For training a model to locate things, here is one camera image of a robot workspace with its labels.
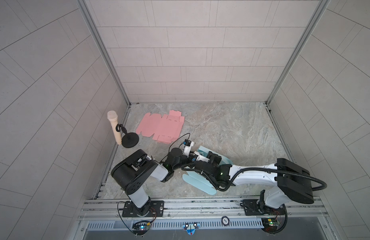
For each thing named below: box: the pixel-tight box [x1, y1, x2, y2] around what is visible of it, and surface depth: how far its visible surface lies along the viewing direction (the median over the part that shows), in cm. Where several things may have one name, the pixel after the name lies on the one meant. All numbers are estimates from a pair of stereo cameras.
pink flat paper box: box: [135, 110, 185, 144], surface depth 107 cm
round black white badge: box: [221, 215, 230, 227], surface depth 69 cm
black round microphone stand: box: [115, 123, 140, 148], surface depth 95 cm
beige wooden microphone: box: [107, 110, 122, 145], surface depth 78 cm
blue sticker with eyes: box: [182, 222, 201, 236], surface depth 67 cm
